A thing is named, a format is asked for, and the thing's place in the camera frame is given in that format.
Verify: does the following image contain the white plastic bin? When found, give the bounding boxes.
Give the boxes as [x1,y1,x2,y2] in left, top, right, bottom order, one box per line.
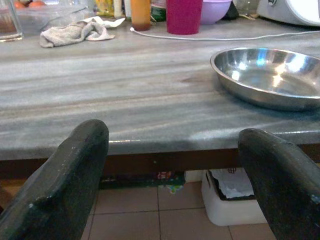
[201,168,268,227]

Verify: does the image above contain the white kitchen appliance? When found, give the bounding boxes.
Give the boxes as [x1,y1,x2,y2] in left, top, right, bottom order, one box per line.
[256,0,320,27]

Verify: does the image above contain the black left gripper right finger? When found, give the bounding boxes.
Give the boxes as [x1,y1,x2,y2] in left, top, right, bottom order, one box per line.
[237,128,320,240]

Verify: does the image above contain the stainless steel plate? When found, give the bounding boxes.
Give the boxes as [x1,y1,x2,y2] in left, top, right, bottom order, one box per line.
[209,47,320,112]

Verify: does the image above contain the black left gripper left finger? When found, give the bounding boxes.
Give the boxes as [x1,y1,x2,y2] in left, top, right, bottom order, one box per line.
[0,119,110,240]

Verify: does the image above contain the crumpled grey cloth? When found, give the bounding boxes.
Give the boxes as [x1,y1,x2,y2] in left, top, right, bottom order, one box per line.
[39,20,116,49]

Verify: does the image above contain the yellow packet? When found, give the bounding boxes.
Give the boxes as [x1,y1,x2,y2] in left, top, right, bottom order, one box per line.
[94,0,115,18]

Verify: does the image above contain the green bottle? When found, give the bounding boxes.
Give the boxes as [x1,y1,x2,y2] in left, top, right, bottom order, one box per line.
[150,0,167,23]

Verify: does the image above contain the clear glass bowl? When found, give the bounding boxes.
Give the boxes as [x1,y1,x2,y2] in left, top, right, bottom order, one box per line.
[14,0,95,33]

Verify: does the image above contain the magenta plastic cup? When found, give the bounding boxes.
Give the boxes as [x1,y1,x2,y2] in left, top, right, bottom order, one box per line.
[165,0,204,35]

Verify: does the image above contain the white cable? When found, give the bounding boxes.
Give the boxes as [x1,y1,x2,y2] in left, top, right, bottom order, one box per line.
[129,26,320,42]

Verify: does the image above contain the orange sauce bottle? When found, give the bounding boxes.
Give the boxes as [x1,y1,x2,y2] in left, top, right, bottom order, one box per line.
[130,0,152,32]

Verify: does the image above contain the clear glass container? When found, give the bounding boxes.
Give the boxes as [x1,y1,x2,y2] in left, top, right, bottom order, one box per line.
[0,0,24,42]

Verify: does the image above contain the purple plastic bowl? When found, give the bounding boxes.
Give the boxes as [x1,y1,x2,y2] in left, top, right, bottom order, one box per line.
[200,0,233,25]

